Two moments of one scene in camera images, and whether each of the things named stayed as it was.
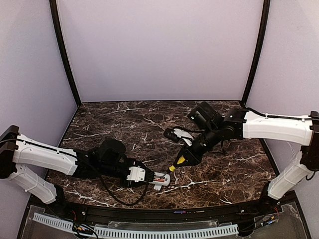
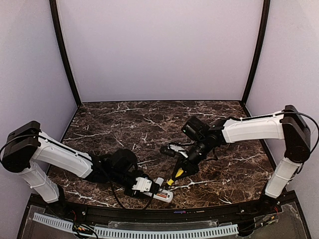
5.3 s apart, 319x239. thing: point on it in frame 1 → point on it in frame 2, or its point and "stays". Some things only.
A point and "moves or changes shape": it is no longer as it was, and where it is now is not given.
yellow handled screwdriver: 181,160 moves or changes shape
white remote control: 161,179 → 163,195
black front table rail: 122,215 stays
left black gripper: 148,177 → 132,191
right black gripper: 193,152 → 187,166
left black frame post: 67,60 stays
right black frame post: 266,8 stays
